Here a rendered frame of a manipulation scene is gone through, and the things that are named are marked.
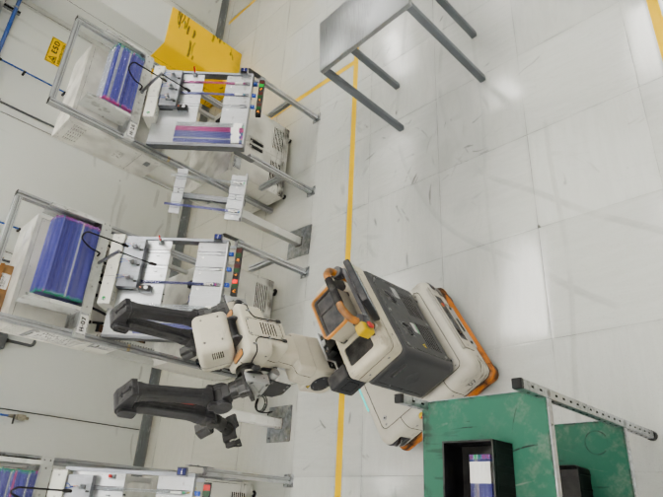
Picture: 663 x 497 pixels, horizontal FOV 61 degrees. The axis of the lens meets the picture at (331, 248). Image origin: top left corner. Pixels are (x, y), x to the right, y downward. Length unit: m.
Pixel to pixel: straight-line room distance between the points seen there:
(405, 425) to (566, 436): 0.85
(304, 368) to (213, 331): 0.47
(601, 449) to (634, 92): 1.79
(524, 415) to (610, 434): 0.60
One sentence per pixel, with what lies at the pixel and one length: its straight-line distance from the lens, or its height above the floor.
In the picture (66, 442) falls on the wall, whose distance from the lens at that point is 5.23.
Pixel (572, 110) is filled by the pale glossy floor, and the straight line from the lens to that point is 3.40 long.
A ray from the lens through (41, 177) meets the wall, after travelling 5.62.
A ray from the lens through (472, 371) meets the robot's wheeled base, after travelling 2.78.
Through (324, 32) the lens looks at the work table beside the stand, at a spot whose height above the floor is 0.80.
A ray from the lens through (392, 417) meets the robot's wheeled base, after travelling 2.99.
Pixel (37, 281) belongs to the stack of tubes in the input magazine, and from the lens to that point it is 3.69.
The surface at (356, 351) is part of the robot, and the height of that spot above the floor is 0.81.
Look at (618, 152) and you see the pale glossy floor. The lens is 3.16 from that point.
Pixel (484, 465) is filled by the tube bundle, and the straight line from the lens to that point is 1.84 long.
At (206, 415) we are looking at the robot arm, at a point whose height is 1.25.
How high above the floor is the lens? 2.57
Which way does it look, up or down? 39 degrees down
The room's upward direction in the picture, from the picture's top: 64 degrees counter-clockwise
